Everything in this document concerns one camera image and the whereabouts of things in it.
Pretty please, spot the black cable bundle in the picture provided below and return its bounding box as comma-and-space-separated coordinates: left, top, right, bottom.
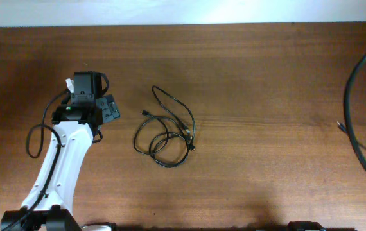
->
133, 85, 197, 169

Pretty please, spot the black separated usb cable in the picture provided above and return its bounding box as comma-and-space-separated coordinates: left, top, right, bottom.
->
336, 35, 366, 201

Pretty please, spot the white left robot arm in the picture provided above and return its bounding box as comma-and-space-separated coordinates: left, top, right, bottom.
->
0, 71, 120, 230

